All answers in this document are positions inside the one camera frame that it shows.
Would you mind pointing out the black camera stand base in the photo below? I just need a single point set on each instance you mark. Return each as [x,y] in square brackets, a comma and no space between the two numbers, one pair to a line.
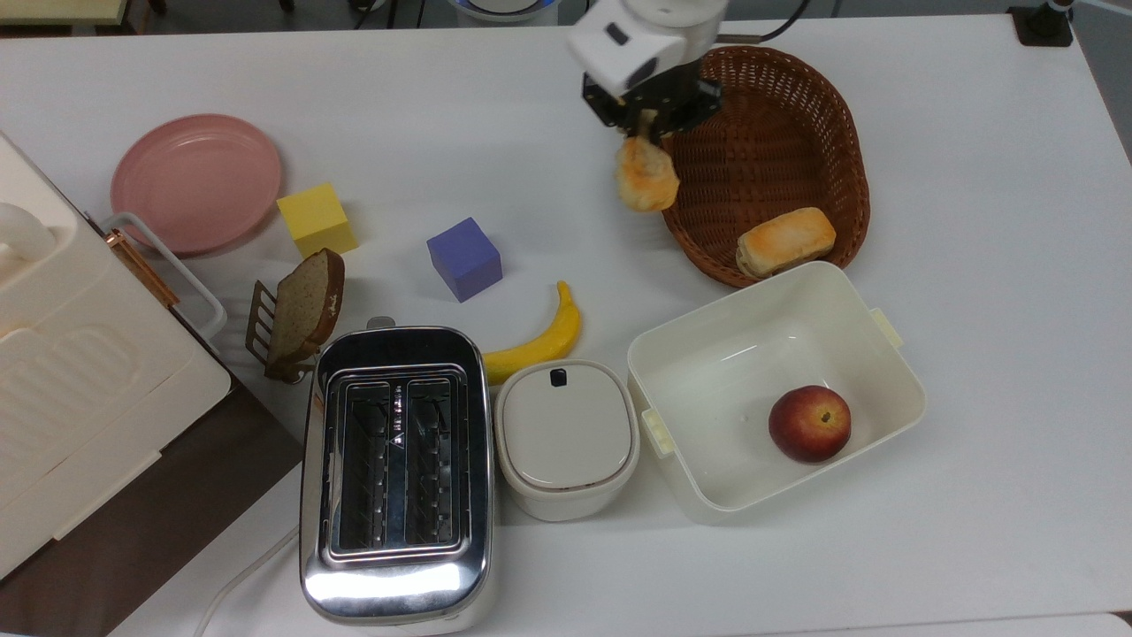
[1044,25]

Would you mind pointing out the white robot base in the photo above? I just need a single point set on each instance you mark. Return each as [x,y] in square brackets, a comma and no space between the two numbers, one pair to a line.
[502,9]

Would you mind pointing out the pale yellow side table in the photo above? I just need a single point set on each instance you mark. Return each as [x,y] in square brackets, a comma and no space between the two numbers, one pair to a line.
[57,9]

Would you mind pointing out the short golden bread roll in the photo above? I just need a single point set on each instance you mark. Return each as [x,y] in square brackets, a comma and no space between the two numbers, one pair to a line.
[785,241]

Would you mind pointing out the brown wicker basket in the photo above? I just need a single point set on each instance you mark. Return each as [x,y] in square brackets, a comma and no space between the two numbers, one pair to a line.
[778,133]

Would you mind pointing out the white lidded container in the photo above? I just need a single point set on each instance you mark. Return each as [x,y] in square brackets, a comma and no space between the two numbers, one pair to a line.
[566,433]

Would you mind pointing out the pink plate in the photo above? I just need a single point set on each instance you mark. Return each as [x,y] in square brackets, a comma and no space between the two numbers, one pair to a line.
[196,184]

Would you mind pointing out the purple foam cube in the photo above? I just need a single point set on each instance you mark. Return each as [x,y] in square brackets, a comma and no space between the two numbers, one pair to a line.
[464,261]

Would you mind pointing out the white plastic bin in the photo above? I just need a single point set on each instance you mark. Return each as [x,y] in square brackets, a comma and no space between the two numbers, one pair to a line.
[707,398]

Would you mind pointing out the brown bread slice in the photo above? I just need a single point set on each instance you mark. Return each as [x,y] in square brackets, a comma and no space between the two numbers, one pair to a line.
[305,305]

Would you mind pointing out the long golden bread stick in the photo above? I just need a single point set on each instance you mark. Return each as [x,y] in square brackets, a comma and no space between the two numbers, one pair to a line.
[647,177]

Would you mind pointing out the yellow foam cube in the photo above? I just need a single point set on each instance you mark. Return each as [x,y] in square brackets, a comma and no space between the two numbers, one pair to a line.
[317,221]

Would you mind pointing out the yellow banana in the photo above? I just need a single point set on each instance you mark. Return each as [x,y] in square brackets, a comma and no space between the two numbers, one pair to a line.
[544,341]

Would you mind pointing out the silver two-slot toaster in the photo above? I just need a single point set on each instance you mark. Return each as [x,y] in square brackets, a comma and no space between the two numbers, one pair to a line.
[398,584]

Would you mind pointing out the red apple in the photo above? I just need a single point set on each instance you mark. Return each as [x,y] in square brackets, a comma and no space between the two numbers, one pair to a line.
[809,425]

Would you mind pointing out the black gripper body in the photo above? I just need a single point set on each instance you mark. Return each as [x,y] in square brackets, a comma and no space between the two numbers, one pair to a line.
[685,102]

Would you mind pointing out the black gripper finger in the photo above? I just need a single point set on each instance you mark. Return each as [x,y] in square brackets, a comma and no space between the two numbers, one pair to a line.
[663,129]
[631,126]

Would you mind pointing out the white oven appliance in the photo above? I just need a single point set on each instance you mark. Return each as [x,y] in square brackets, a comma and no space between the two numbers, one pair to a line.
[88,398]

